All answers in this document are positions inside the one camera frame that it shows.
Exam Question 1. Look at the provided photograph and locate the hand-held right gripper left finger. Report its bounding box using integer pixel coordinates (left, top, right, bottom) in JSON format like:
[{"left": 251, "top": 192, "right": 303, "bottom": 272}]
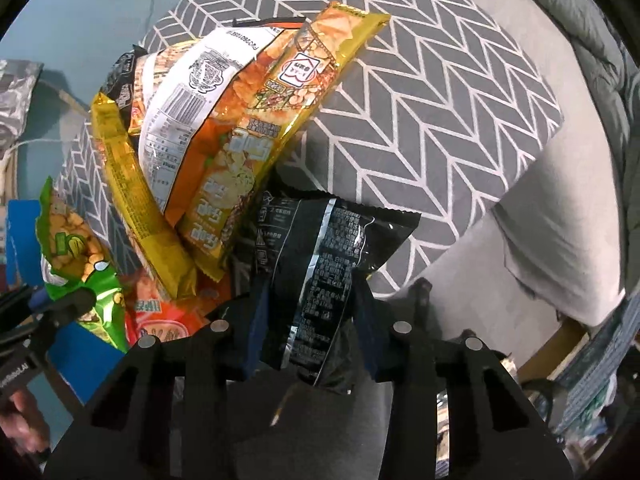
[{"left": 60, "top": 282, "right": 273, "bottom": 441}]

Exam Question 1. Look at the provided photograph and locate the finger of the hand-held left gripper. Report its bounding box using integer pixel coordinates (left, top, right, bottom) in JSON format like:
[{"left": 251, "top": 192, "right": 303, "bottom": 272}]
[
  {"left": 0, "top": 284, "right": 50, "bottom": 322},
  {"left": 25, "top": 289, "right": 97, "bottom": 357}
]

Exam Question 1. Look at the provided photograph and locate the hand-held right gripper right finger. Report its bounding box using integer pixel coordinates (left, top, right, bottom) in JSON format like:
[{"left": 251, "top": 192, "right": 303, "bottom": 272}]
[{"left": 352, "top": 279, "right": 556, "bottom": 441}]

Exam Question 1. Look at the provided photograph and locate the green snack packet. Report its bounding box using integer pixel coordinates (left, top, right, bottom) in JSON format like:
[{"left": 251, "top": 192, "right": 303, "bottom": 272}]
[{"left": 34, "top": 176, "right": 132, "bottom": 354}]

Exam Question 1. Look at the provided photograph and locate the black snack packet silver seam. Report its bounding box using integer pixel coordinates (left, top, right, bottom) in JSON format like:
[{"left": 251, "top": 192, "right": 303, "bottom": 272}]
[{"left": 249, "top": 189, "right": 424, "bottom": 392}]

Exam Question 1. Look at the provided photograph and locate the person's left hand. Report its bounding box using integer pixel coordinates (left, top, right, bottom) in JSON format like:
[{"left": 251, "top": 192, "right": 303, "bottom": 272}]
[{"left": 0, "top": 389, "right": 52, "bottom": 455}]

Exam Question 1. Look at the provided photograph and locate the blue mat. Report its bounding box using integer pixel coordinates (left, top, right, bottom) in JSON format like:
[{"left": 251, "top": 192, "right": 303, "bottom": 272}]
[{"left": 5, "top": 199, "right": 127, "bottom": 413}]

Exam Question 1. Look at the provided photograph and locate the red snack packet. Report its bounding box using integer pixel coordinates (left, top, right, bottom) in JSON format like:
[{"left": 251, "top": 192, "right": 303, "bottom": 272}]
[{"left": 122, "top": 270, "right": 232, "bottom": 350}]

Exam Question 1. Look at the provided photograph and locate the long yellow snack packet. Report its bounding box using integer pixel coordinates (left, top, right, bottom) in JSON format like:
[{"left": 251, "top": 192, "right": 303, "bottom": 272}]
[{"left": 90, "top": 92, "right": 201, "bottom": 302}]

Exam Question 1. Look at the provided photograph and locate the silver foil bag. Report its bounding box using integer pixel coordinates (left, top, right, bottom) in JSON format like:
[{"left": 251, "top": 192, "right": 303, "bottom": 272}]
[{"left": 0, "top": 59, "right": 45, "bottom": 161}]

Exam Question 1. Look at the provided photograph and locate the yellow orange peanut snack packet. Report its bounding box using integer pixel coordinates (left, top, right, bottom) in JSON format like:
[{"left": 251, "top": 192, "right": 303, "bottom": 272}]
[{"left": 175, "top": 2, "right": 392, "bottom": 283}]

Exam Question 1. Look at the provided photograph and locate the light grey cushion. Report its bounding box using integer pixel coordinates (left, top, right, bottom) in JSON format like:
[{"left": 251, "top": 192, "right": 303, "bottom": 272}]
[{"left": 410, "top": 0, "right": 628, "bottom": 328}]

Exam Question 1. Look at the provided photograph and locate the grey chevron fabric stool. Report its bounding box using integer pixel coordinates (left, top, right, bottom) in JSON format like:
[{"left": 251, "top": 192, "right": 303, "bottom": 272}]
[{"left": 52, "top": 0, "right": 563, "bottom": 306}]

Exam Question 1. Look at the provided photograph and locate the orange snack packet white label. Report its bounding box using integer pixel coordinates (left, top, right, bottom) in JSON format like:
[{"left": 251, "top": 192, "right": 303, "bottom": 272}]
[{"left": 127, "top": 25, "right": 283, "bottom": 226}]

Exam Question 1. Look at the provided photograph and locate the small black snack packet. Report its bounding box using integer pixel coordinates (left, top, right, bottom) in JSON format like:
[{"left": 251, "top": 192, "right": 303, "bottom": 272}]
[{"left": 100, "top": 45, "right": 151, "bottom": 117}]

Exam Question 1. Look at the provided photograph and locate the grey quilted blanket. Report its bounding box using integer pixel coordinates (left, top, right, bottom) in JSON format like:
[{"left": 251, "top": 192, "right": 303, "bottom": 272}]
[{"left": 500, "top": 0, "right": 640, "bottom": 286}]

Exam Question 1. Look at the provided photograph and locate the white power strip with cables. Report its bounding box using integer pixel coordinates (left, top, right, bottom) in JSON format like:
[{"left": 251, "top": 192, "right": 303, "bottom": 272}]
[{"left": 0, "top": 136, "right": 73, "bottom": 162}]

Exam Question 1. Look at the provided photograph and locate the wooden frame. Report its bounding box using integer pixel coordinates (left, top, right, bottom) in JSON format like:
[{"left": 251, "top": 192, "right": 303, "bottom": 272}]
[{"left": 515, "top": 319, "right": 592, "bottom": 383}]

